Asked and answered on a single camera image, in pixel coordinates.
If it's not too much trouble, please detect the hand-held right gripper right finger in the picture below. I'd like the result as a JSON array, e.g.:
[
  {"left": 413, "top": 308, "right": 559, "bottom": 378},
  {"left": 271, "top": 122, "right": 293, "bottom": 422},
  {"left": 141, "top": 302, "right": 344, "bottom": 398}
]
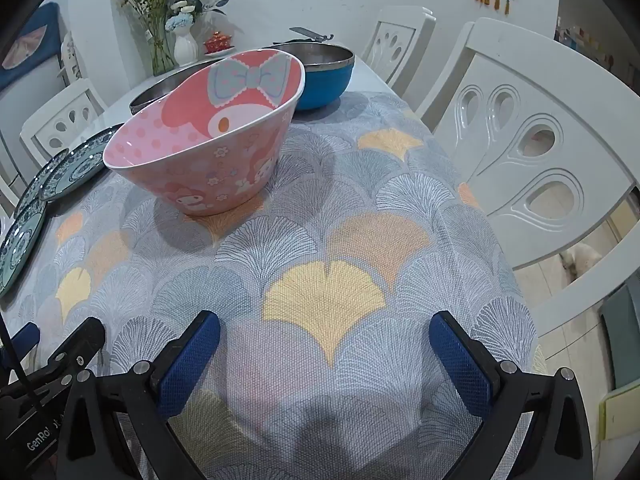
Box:
[{"left": 429, "top": 311, "right": 598, "bottom": 480}]

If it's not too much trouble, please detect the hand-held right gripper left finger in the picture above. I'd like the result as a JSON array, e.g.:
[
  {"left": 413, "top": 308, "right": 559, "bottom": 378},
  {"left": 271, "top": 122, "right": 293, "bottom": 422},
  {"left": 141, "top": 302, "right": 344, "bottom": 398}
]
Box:
[{"left": 54, "top": 310, "right": 222, "bottom": 480}]

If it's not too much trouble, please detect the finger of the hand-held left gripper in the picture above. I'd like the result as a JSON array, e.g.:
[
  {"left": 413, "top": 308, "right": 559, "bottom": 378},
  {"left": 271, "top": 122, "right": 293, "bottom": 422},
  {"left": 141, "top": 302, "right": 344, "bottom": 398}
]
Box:
[
  {"left": 0, "top": 322, "right": 40, "bottom": 371},
  {"left": 0, "top": 316, "right": 106, "bottom": 413}
]

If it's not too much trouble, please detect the blue patterned plate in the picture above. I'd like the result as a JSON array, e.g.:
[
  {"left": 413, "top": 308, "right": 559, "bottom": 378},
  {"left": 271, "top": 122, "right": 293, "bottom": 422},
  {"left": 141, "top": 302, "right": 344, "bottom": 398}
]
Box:
[
  {"left": 15, "top": 149, "right": 70, "bottom": 217},
  {"left": 0, "top": 200, "right": 48, "bottom": 297},
  {"left": 42, "top": 124, "right": 123, "bottom": 202}
]

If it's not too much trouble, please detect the pink cartoon bowl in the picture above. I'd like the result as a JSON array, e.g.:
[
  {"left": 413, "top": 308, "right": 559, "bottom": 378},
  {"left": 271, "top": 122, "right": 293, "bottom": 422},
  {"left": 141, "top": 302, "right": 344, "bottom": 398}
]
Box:
[{"left": 102, "top": 49, "right": 306, "bottom": 217}]

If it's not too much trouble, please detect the small steel bowl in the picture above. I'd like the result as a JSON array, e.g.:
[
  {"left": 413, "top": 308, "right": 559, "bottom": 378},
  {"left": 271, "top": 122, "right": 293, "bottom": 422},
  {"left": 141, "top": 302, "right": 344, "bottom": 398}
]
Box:
[{"left": 129, "top": 57, "right": 223, "bottom": 116}]

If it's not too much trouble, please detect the blue steel-lined bowl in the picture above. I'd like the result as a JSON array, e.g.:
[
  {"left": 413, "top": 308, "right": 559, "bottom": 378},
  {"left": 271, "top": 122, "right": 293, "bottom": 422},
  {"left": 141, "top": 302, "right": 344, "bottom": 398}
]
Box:
[{"left": 262, "top": 42, "right": 356, "bottom": 112}]

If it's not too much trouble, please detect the white dining chair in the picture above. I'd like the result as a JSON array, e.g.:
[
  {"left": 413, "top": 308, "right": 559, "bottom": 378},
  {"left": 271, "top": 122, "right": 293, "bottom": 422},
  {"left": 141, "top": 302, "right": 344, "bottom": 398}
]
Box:
[
  {"left": 20, "top": 78, "right": 108, "bottom": 161},
  {"left": 362, "top": 6, "right": 436, "bottom": 86},
  {"left": 417, "top": 17, "right": 640, "bottom": 356},
  {"left": 0, "top": 172, "right": 23, "bottom": 228}
]

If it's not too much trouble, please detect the white dog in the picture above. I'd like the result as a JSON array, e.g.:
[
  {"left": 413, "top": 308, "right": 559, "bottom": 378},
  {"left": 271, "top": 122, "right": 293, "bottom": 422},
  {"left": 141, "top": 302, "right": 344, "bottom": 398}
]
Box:
[{"left": 559, "top": 242, "right": 604, "bottom": 281}]

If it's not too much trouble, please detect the pale yellow floor mat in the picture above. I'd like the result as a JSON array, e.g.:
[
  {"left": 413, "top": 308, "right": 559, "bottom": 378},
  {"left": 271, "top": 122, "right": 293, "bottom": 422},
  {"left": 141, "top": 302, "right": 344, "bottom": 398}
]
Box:
[{"left": 597, "top": 382, "right": 640, "bottom": 442}]

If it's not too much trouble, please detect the green floor mat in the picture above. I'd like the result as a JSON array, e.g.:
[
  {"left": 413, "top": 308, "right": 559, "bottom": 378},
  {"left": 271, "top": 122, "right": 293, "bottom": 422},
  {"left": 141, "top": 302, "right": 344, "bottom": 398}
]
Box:
[{"left": 599, "top": 280, "right": 640, "bottom": 388}]

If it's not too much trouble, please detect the grey fan-patterned tablecloth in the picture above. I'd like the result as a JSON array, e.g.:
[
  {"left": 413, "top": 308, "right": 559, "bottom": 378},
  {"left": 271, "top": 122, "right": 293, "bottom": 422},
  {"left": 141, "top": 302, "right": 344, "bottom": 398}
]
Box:
[{"left": 0, "top": 91, "right": 548, "bottom": 480}]

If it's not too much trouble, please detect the white refrigerator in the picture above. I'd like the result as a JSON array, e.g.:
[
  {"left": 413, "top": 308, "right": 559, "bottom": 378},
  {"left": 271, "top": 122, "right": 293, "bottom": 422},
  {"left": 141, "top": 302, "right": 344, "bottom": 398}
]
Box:
[{"left": 0, "top": 2, "right": 68, "bottom": 181}]

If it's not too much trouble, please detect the white carved corner shelf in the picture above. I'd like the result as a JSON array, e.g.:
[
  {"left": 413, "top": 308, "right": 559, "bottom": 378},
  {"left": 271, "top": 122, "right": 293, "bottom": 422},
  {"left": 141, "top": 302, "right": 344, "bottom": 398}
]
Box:
[{"left": 59, "top": 31, "right": 83, "bottom": 81}]

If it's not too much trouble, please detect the clear glass vase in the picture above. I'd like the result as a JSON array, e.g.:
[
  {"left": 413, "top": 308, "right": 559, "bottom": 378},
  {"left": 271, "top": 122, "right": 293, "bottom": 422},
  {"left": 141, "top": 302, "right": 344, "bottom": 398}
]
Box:
[{"left": 150, "top": 25, "right": 176, "bottom": 77}]

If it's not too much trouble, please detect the blue fridge dust cover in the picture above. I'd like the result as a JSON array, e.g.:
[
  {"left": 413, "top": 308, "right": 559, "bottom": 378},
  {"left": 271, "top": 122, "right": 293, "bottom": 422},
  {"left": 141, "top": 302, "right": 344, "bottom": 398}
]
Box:
[{"left": 0, "top": 2, "right": 63, "bottom": 92}]

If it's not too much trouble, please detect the white ceramic vase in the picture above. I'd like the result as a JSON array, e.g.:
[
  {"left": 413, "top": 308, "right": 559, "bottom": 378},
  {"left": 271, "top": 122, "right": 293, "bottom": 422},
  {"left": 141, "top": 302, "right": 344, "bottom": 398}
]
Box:
[{"left": 172, "top": 27, "right": 201, "bottom": 67}]

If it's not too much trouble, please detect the black phone holder stand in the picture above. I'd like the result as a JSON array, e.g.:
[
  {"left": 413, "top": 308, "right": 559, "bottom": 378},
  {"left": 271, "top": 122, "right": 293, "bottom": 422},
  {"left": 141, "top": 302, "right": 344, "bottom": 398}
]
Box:
[{"left": 289, "top": 27, "right": 333, "bottom": 46}]

